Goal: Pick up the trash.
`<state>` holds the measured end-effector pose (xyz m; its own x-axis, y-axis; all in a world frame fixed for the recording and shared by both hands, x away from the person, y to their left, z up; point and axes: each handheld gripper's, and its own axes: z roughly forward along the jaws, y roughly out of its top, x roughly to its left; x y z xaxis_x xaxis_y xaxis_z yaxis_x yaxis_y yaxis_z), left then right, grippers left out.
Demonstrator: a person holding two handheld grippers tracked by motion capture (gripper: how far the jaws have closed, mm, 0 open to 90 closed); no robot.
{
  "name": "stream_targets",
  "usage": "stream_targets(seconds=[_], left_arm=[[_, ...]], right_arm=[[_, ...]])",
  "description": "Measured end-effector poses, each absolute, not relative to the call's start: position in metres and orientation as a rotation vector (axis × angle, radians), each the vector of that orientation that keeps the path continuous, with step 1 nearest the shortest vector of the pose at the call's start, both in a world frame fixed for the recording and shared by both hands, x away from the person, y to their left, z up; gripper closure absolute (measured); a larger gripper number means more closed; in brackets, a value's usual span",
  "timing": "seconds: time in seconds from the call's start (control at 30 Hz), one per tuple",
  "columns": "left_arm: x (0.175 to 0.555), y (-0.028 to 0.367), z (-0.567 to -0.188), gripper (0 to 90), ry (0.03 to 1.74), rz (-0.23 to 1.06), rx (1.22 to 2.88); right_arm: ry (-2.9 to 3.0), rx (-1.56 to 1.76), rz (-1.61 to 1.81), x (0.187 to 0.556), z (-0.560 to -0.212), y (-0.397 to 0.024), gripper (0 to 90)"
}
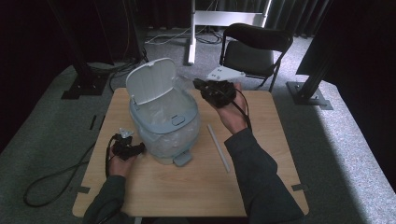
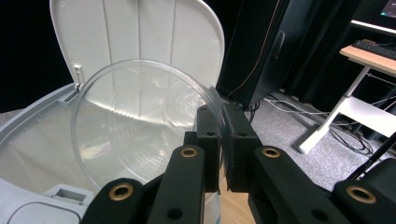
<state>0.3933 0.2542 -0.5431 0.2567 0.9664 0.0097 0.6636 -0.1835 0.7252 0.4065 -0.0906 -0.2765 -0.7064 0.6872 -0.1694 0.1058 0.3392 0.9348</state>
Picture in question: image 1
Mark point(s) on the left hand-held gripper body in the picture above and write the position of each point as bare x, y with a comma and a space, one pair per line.
124, 146

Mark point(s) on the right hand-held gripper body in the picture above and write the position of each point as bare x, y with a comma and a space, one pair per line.
219, 91

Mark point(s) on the pale blue pedal bin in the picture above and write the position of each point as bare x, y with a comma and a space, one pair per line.
162, 102

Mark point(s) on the white straw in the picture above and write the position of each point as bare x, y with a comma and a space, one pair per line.
219, 148

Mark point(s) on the person's left hand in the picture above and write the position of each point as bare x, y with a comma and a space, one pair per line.
120, 166

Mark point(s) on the person's right hand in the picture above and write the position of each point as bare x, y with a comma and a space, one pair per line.
233, 116

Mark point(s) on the clear plastic bin bag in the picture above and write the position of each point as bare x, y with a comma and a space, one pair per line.
169, 143

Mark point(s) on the black folding chair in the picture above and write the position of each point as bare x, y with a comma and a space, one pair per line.
249, 57

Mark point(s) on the grey tape piece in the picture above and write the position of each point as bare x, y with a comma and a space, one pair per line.
299, 187
82, 189

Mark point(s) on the black metal stand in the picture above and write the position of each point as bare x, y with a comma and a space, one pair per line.
306, 93
82, 85

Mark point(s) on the white metal stand frame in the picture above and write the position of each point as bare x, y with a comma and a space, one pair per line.
218, 18

